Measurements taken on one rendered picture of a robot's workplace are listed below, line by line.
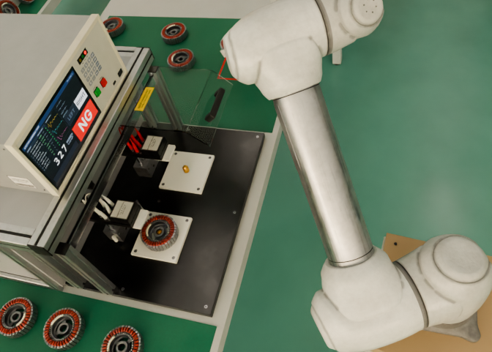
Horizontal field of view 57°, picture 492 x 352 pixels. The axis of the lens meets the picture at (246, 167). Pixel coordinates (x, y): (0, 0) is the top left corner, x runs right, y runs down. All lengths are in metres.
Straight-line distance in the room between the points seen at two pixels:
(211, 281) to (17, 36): 0.84
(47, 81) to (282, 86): 0.56
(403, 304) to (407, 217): 1.28
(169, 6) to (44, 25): 1.03
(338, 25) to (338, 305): 0.56
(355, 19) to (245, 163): 0.75
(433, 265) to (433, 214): 1.29
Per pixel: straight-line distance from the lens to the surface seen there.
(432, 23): 3.21
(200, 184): 1.49
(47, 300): 1.55
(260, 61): 0.89
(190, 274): 1.37
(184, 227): 1.42
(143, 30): 2.21
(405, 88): 2.78
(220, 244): 1.38
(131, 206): 1.36
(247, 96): 1.74
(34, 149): 1.13
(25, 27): 1.40
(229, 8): 2.18
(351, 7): 0.91
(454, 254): 1.04
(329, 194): 0.94
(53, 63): 1.22
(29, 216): 1.23
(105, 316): 1.44
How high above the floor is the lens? 1.98
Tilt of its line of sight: 54 degrees down
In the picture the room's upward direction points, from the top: 17 degrees counter-clockwise
